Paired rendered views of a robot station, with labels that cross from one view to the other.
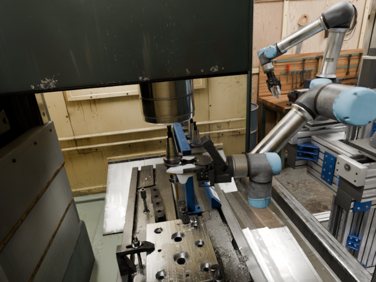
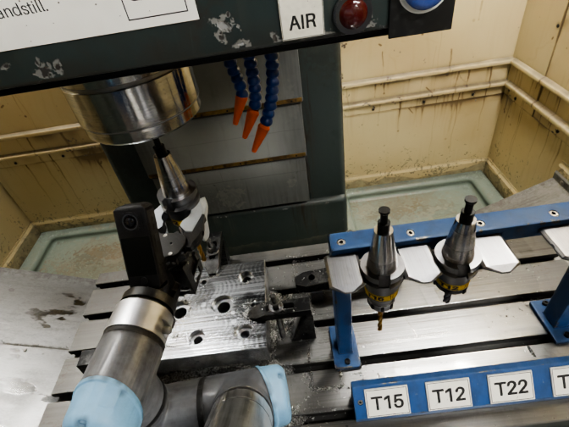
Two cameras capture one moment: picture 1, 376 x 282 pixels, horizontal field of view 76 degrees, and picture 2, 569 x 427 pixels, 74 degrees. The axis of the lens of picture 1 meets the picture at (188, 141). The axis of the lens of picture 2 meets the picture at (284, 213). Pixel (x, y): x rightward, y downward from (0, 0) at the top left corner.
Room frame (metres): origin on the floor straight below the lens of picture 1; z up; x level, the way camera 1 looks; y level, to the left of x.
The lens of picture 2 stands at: (0.95, -0.41, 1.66)
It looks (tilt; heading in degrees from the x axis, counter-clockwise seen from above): 41 degrees down; 100
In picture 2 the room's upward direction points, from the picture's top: 10 degrees counter-clockwise
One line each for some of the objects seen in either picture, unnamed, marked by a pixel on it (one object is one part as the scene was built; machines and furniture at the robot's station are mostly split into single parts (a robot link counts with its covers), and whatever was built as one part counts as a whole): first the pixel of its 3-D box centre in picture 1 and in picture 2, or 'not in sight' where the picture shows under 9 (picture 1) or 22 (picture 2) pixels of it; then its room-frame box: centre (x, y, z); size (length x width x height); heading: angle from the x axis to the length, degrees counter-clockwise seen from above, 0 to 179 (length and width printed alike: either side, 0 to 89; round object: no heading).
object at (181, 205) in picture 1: (183, 216); (281, 316); (0.83, 0.04, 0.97); 0.13 x 0.03 x 0.15; 7
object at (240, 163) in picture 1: (237, 165); (143, 324); (0.70, -0.16, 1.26); 0.08 x 0.05 x 0.08; 179
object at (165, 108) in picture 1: (167, 97); (128, 73); (0.70, 0.05, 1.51); 0.16 x 0.16 x 0.12
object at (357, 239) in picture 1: (342, 232); not in sight; (1.22, -0.97, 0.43); 0.22 x 0.04 x 0.09; 8
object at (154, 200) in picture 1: (157, 205); (349, 278); (0.98, 0.17, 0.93); 0.26 x 0.05 x 0.06; 12
